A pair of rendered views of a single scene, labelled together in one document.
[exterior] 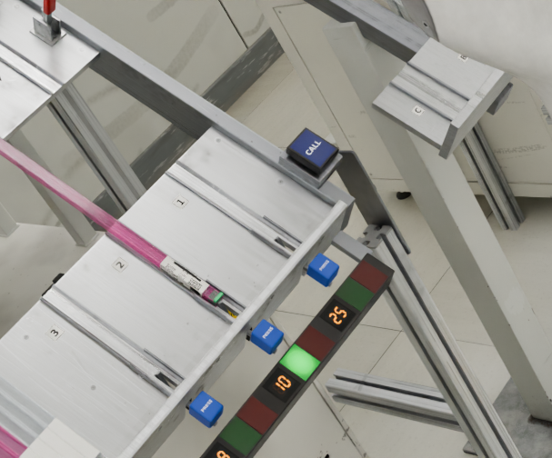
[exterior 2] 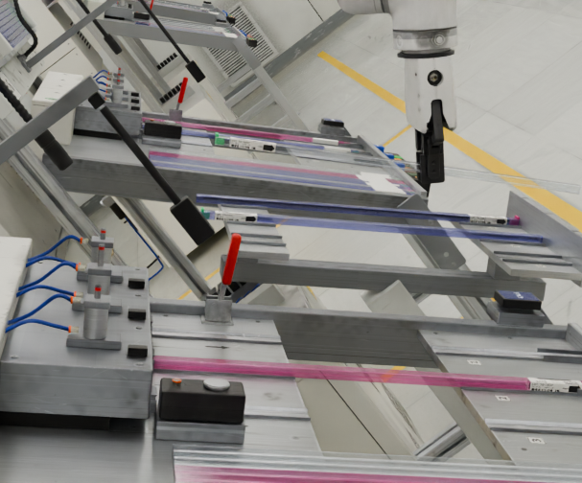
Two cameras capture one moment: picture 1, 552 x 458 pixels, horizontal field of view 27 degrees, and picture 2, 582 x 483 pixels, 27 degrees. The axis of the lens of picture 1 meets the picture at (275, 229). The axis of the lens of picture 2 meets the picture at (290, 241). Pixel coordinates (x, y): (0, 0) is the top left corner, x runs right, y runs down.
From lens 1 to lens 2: 130 cm
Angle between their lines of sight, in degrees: 52
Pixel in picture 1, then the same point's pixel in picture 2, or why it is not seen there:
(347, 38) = (397, 298)
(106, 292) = (523, 411)
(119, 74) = (297, 335)
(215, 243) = (535, 371)
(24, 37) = (202, 327)
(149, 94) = (337, 340)
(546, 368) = not seen: outside the picture
